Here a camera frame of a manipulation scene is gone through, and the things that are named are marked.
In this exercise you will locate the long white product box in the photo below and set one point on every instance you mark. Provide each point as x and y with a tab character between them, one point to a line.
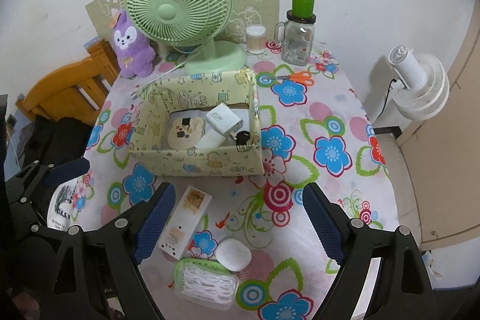
179	230

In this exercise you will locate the white floor fan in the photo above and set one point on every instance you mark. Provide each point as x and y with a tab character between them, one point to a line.
422	87

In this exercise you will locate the white printed tote bag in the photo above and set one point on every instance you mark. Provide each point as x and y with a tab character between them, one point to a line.
66	203

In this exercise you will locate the orange handled scissors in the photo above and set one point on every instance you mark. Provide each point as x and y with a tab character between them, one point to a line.
303	78

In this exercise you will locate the white square adapter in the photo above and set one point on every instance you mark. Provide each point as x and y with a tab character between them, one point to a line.
211	140

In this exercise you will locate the white 45W charger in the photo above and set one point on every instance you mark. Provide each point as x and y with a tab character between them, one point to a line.
223	120

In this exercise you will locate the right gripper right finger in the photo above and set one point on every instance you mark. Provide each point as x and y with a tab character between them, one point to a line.
402	289

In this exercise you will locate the cotton swab container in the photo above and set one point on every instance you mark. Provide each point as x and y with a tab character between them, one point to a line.
256	39

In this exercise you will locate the white earbuds case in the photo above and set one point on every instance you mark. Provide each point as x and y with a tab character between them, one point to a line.
234	255

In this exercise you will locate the floral tablecloth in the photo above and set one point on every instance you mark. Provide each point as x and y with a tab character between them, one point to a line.
308	134

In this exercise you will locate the black clothing pile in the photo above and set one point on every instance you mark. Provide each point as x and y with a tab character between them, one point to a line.
56	142

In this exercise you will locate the wooden chair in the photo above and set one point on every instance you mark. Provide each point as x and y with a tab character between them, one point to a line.
77	90

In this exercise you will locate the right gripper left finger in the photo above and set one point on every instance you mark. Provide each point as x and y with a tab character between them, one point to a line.
91	267

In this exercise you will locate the black car key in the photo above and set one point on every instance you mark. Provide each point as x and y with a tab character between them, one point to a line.
242	138

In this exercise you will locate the glass jar green lid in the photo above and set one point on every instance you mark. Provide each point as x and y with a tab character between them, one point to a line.
295	35

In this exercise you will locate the yellow patterned storage box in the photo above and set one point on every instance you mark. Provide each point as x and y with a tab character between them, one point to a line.
194	96

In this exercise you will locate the round beige hedgehog tin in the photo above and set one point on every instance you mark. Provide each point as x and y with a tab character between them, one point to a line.
185	133

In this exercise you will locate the green desk fan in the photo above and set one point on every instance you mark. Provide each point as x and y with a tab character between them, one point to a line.
190	23

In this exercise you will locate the green cartoon wall mat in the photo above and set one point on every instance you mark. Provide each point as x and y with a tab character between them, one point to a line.
244	14

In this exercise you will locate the purple plush bunny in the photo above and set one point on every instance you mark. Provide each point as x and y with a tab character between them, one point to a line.
134	53

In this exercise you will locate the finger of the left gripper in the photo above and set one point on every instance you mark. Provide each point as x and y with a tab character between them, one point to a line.
29	187
57	175

